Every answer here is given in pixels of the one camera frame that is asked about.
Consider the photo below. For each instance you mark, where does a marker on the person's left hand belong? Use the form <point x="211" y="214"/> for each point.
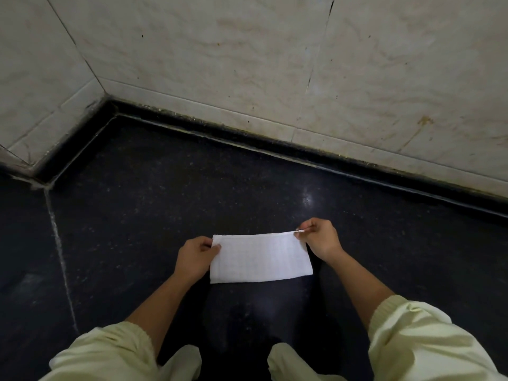
<point x="192" y="259"/>

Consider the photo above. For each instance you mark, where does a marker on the person's right hand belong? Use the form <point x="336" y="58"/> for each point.
<point x="323" y="240"/>

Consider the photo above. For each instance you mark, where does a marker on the person's left thumb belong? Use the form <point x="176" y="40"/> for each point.
<point x="210" y="253"/>

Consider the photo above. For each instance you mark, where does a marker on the person's right thumb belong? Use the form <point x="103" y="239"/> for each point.
<point x="303" y="232"/>

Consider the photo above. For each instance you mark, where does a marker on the white paper towel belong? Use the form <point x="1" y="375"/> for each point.
<point x="260" y="257"/>

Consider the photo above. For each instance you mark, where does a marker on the person's right forearm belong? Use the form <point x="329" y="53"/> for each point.
<point x="357" y="287"/>

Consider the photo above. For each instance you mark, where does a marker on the person's left forearm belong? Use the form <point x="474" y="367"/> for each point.
<point x="166" y="307"/>

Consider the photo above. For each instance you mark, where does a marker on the pale yellow sweater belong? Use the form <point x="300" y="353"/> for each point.
<point x="420" y="345"/>

